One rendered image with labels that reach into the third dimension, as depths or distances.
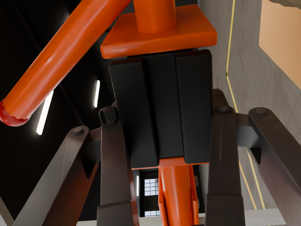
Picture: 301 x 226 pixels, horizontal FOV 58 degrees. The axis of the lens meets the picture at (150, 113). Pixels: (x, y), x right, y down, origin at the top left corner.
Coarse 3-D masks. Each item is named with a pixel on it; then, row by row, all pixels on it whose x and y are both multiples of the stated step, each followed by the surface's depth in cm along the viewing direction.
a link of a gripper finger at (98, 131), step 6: (114, 102) 19; (90, 132) 16; (96, 132) 16; (96, 138) 15; (90, 144) 15; (96, 144) 15; (90, 150) 15; (96, 150) 15; (84, 156) 15; (90, 156) 15; (96, 156) 15; (84, 162) 15; (90, 162) 16
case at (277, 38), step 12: (264, 0) 33; (264, 12) 34; (276, 12) 30; (288, 12) 27; (300, 12) 25; (264, 24) 34; (276, 24) 30; (288, 24) 27; (300, 24) 25; (264, 36) 35; (276, 36) 31; (288, 36) 28; (300, 36) 25; (264, 48) 35; (276, 48) 31; (288, 48) 28; (300, 48) 25; (276, 60) 31; (288, 60) 28; (300, 60) 26; (288, 72) 28; (300, 72) 26; (300, 84) 26
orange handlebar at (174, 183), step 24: (144, 0) 14; (168, 0) 14; (144, 24) 14; (168, 24) 14; (168, 168) 19; (192, 168) 23; (168, 192) 20; (192, 192) 21; (168, 216) 22; (192, 216) 22
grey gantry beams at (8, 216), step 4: (0, 200) 298; (0, 204) 297; (4, 204) 304; (0, 208) 297; (4, 208) 303; (0, 212) 296; (4, 212) 302; (8, 212) 308; (0, 216) 297; (4, 216) 302; (8, 216) 308; (0, 220) 300; (4, 220) 301; (8, 220) 307; (12, 220) 314; (0, 224) 303; (4, 224) 303; (8, 224) 306; (12, 224) 313
